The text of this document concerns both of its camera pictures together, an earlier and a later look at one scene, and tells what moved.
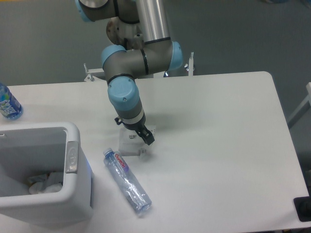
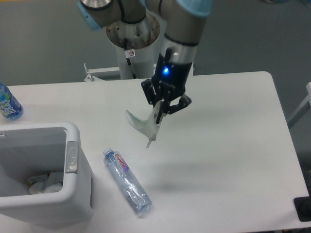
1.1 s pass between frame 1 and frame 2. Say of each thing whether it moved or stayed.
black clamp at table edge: stayed
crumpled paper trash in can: stayed
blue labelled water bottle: stayed
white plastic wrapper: moved
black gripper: moved
